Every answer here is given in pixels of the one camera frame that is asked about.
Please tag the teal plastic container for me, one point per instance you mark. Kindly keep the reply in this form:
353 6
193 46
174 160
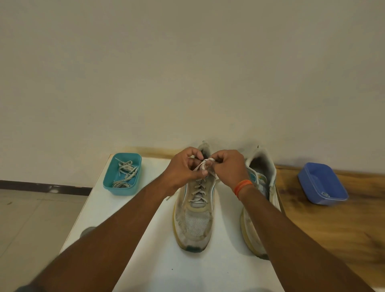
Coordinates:
108 180

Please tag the grey tape roll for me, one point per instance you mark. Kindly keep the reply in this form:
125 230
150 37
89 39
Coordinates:
86 232

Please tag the blue plastic container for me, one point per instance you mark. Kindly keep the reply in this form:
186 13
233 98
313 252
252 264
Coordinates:
321 177

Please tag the orange thread wristband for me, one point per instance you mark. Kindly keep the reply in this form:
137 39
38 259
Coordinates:
243 187

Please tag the person's left hand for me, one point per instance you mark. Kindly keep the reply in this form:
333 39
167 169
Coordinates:
180 171

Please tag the worn white sneaker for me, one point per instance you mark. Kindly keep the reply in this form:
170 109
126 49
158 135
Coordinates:
192 225
264 159

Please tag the person's left forearm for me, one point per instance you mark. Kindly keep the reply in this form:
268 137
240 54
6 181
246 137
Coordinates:
102 237

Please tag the person's right forearm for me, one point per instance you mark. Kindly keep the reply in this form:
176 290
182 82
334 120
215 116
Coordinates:
300 243

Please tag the person's right hand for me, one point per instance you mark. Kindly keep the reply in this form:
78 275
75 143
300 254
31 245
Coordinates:
231 168

